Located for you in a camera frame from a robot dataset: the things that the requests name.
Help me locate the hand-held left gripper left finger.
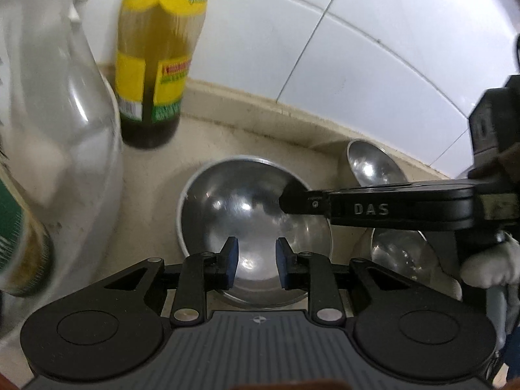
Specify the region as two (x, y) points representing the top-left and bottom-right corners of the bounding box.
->
(103, 236), (240, 328)

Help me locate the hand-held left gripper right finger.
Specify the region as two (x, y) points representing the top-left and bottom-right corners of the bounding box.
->
(275, 236), (412, 327)

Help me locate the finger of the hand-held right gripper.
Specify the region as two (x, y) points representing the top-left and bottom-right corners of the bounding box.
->
(278, 181), (332, 218)

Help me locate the wide shallow steel bowl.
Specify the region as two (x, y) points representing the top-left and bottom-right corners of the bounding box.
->
(175, 155), (334, 309)

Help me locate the small steel bowl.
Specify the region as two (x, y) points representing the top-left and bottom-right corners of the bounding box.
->
(346, 139), (411, 189)

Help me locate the white plate with small flowers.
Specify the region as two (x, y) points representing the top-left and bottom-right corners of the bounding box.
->
(350, 227), (464, 303)

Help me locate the person's right hand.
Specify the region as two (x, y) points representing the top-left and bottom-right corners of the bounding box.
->
(459, 231), (520, 290)

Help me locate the white two-tier rotating rack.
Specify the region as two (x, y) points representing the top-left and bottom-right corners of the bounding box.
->
(0, 0), (124, 334)

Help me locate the green yellow label sauce bottle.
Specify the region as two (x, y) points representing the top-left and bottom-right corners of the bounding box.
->
(114, 0), (214, 150)

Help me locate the purple label sauce bottle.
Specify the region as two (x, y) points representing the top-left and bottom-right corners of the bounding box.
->
(0, 138), (55, 297)

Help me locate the clear plastic bag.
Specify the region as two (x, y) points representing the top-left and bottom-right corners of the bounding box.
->
(0, 0), (118, 212)

